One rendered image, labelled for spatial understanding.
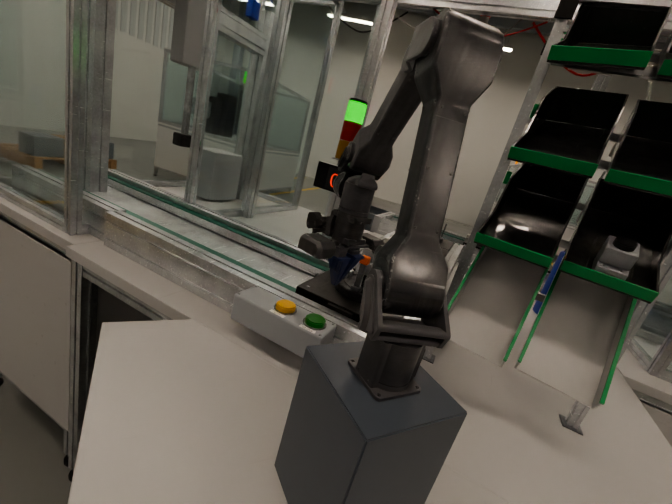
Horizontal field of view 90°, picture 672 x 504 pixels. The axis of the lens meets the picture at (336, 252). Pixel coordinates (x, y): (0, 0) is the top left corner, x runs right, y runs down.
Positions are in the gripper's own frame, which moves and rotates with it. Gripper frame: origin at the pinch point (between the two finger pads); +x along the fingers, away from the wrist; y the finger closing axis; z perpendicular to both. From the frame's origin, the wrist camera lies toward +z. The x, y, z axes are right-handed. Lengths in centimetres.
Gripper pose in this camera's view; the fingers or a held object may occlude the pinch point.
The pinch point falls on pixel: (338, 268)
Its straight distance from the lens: 65.5
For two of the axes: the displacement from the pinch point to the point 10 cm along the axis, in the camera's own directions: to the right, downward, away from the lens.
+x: -2.4, 9.3, 2.9
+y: -7.0, 0.5, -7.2
